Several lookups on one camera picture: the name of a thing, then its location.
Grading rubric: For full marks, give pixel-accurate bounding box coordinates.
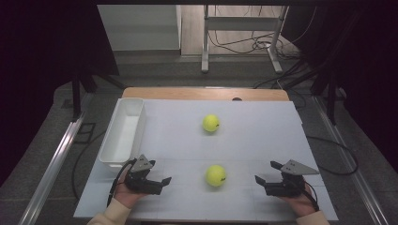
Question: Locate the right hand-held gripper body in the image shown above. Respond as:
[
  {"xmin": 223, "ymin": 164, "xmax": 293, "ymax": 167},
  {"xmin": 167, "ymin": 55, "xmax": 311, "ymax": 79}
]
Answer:
[{"xmin": 264, "ymin": 158, "xmax": 321, "ymax": 198}]

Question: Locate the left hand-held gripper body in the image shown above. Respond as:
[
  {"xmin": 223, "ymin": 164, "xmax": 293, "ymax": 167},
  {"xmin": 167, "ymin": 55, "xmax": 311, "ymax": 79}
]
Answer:
[{"xmin": 124, "ymin": 154, "xmax": 164, "ymax": 196}]

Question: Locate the white plastic bin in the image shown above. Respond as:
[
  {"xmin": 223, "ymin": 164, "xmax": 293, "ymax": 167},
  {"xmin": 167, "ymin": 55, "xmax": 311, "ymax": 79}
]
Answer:
[{"xmin": 98, "ymin": 97, "xmax": 147, "ymax": 173}]

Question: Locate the yellow tennis ball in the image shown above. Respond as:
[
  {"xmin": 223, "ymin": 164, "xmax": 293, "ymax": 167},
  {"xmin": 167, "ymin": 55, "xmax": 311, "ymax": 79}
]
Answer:
[
  {"xmin": 205, "ymin": 164, "xmax": 227, "ymax": 188},
  {"xmin": 202, "ymin": 113, "xmax": 221, "ymax": 133}
]

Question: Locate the person's left hand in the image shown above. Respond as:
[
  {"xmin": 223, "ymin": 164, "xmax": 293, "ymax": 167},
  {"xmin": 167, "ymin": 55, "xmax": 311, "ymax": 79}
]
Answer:
[{"xmin": 114, "ymin": 170, "xmax": 148, "ymax": 210}]

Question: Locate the person's right hand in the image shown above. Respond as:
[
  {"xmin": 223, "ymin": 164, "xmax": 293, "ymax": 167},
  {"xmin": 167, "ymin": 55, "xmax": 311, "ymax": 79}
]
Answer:
[{"xmin": 286, "ymin": 182, "xmax": 317, "ymax": 218}]

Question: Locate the white table mat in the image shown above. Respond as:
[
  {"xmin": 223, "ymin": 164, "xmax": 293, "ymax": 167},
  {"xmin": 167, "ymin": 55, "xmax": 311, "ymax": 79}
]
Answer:
[{"xmin": 73, "ymin": 98, "xmax": 340, "ymax": 222}]

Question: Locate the black tripod stand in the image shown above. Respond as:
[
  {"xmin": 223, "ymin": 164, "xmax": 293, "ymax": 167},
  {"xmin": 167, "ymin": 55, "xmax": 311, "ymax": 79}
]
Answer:
[
  {"xmin": 281, "ymin": 59, "xmax": 348, "ymax": 127},
  {"xmin": 70, "ymin": 69, "xmax": 128, "ymax": 122}
]

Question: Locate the white cabinet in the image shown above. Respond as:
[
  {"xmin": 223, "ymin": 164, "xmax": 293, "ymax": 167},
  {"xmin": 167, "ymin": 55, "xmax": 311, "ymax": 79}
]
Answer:
[{"xmin": 97, "ymin": 4, "xmax": 183, "ymax": 52}]

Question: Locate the dark curtain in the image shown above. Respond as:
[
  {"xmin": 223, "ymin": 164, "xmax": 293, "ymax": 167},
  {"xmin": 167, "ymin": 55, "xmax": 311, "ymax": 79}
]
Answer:
[
  {"xmin": 0, "ymin": 0, "xmax": 120, "ymax": 187},
  {"xmin": 281, "ymin": 0, "xmax": 398, "ymax": 174}
]

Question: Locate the left hand-held gripper cable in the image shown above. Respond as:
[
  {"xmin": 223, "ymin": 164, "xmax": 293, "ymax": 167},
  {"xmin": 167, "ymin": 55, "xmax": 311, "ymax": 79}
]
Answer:
[{"xmin": 106, "ymin": 157, "xmax": 138, "ymax": 208}]

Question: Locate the hand-held gripper cable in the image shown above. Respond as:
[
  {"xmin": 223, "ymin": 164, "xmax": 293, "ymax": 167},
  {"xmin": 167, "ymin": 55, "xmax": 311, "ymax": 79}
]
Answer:
[
  {"xmin": 106, "ymin": 157, "xmax": 138, "ymax": 208},
  {"xmin": 300, "ymin": 182, "xmax": 321, "ymax": 213}
]

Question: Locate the right hand-held gripper cable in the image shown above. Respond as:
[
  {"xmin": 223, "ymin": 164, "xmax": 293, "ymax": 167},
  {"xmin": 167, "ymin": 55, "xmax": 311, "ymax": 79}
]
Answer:
[{"xmin": 300, "ymin": 182, "xmax": 321, "ymax": 213}]

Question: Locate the aluminium floor rail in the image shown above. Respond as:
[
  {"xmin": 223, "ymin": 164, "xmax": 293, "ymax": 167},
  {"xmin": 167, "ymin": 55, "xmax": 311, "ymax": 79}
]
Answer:
[
  {"xmin": 18, "ymin": 111, "xmax": 88, "ymax": 225},
  {"xmin": 312, "ymin": 95, "xmax": 390, "ymax": 225}
]

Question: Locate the black floor cable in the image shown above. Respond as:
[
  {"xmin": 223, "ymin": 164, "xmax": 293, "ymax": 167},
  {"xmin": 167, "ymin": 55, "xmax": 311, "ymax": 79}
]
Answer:
[
  {"xmin": 71, "ymin": 129, "xmax": 108, "ymax": 201},
  {"xmin": 305, "ymin": 135, "xmax": 360, "ymax": 176}
]

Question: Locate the tangle of floor cables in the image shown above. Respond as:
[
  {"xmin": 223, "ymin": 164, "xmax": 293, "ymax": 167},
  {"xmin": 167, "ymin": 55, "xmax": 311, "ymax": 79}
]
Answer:
[{"xmin": 207, "ymin": 29, "xmax": 302, "ymax": 61}]

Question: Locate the white metal stand frame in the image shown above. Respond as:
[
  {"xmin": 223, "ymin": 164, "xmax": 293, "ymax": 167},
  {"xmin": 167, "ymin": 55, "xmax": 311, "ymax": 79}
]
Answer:
[{"xmin": 201, "ymin": 4, "xmax": 291, "ymax": 75}]

